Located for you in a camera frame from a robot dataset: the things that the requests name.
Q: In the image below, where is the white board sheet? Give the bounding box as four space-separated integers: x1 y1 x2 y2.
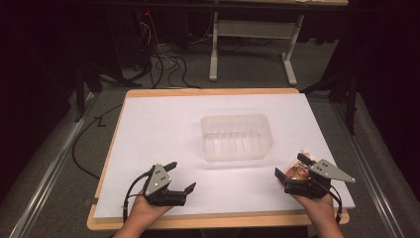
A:
93 93 357 220

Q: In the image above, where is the clear plastic container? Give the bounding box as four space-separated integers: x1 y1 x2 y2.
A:
200 113 274 163

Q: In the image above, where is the person's left hand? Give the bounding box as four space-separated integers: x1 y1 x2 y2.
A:
130 192 173 226

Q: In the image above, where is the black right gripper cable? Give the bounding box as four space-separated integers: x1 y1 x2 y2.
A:
316 179 344 224

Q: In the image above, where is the bread roll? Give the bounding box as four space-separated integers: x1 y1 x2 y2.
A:
284 149 313 182

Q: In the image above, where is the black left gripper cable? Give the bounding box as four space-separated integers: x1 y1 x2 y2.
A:
122 170 155 223

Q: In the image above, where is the person's right hand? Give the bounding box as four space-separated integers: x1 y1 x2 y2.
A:
290 193 337 229

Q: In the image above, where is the white frame desk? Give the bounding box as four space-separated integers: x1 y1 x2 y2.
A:
208 0 350 87

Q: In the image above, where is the black metal stand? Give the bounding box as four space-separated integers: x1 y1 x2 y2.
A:
299 62 362 137
72 9 134 123

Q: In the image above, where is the metal floor rail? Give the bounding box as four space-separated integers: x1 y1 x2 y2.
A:
9 92 97 238
331 101 399 238

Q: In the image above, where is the tangle of cables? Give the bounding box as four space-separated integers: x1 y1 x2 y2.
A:
130 9 216 90

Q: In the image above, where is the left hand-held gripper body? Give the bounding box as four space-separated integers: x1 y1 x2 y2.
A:
144 164 188 207

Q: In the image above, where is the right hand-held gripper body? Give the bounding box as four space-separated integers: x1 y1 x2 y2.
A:
283 159 357 199

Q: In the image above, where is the black floor cable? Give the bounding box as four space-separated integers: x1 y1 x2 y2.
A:
71 104 124 181

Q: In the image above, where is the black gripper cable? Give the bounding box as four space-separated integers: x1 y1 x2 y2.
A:
316 179 344 224
122 170 155 223

